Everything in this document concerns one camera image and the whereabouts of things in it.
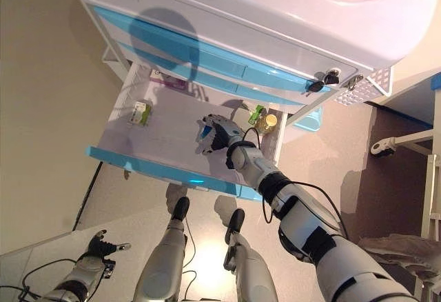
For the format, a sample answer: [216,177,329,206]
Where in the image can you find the blue front cart drawer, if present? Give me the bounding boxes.
[85,60,289,202]

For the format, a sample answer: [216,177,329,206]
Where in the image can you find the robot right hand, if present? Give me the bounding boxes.
[196,114,247,154]

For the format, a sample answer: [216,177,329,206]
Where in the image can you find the white hospital bed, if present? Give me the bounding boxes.
[370,74,441,302]

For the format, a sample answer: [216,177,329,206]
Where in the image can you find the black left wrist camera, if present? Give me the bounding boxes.
[101,260,116,279]

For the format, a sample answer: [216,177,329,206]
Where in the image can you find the blue lid waste bin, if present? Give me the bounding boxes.
[292,107,323,132]

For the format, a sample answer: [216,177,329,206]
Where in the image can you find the white blue medicine box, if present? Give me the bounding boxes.
[195,124,216,154]

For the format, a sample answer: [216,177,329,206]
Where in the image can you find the white mesh basket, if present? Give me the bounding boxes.
[334,66,396,105]

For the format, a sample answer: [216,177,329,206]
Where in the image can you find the purple white medicine box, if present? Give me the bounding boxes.
[150,69,189,91]

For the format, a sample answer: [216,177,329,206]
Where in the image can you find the white medical cart blue drawers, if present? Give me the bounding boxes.
[61,0,438,134]

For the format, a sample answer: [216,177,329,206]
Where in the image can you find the bed caster wheel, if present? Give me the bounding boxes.
[370,138,397,159]

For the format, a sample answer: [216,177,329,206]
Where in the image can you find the yellow cap bottle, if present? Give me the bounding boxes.
[256,114,279,136]

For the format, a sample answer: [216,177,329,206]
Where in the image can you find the small green white medicine box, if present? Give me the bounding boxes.
[130,100,153,126]

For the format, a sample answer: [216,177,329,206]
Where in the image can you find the white green striped carton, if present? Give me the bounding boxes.
[248,104,265,127]

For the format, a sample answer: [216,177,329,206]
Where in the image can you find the black cart keys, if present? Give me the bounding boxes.
[305,68,341,94]

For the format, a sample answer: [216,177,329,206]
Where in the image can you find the robot left leg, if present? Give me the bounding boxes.
[134,197,190,302]

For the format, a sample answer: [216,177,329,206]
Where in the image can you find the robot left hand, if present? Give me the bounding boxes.
[84,229,132,259]

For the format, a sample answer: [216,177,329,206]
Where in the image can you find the person's trouser leg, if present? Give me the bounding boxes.
[358,232,441,282]

